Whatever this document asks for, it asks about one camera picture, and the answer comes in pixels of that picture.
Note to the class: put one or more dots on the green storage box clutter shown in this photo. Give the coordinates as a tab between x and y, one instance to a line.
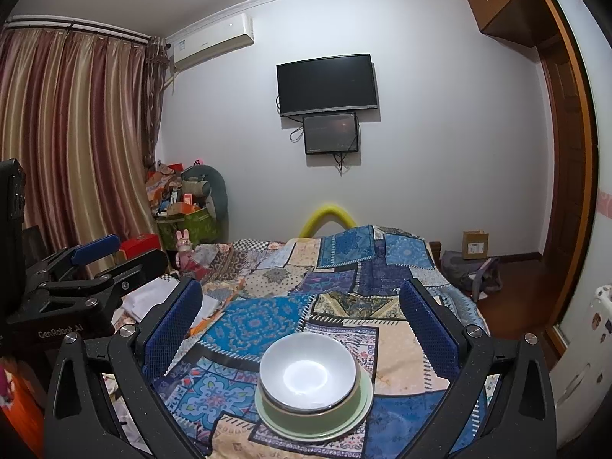
173	210

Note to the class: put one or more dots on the mint green plate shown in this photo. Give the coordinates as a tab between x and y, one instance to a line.
316	438

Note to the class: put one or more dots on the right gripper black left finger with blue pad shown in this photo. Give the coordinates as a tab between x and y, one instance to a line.
80	419

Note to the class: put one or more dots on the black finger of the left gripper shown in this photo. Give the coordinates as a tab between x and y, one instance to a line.
136	272

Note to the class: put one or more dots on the red and navy box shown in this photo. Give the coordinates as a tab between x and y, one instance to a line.
140	245

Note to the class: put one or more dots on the striped brown curtain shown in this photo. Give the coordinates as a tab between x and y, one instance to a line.
74	114

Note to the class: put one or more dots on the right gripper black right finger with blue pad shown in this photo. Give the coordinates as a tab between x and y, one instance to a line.
499	402

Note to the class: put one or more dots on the white air conditioner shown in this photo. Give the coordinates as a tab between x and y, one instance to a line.
196	45

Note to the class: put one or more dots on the green ceramic bowl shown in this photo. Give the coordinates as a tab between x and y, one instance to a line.
349	410

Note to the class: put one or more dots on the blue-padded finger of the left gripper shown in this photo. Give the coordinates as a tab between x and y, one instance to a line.
96	250

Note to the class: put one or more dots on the cardboard box with label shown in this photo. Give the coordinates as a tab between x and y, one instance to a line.
475	245

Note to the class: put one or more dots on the patchwork patterned tablecloth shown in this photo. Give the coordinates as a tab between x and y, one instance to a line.
344	286

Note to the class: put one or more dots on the pink rabbit toy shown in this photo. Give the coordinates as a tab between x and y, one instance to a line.
184	249

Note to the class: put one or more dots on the black wall television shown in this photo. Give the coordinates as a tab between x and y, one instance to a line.
326	84

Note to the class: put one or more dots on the wooden wardrobe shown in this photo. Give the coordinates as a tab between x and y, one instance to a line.
538	286

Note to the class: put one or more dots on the white ceramic bowl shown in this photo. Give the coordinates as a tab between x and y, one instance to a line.
307	372

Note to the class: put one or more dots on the purple bag on floor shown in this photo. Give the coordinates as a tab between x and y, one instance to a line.
472	276

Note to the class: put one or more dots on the white folded cloth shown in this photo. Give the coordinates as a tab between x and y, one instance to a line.
140	301

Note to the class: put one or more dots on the small black wall monitor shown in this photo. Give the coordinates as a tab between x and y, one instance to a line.
331	134

